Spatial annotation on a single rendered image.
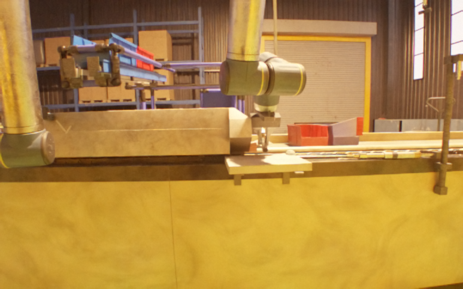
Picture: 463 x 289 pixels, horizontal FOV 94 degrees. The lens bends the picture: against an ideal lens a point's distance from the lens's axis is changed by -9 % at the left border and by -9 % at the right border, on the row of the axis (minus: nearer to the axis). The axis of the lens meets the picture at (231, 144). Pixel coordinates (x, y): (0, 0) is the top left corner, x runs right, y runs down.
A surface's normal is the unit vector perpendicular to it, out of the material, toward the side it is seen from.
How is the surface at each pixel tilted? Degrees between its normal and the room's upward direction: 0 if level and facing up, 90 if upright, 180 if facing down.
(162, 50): 90
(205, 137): 80
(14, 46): 99
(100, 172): 90
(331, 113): 90
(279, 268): 90
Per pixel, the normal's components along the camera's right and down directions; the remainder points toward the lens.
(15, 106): 0.55, 0.26
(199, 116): 0.02, -0.05
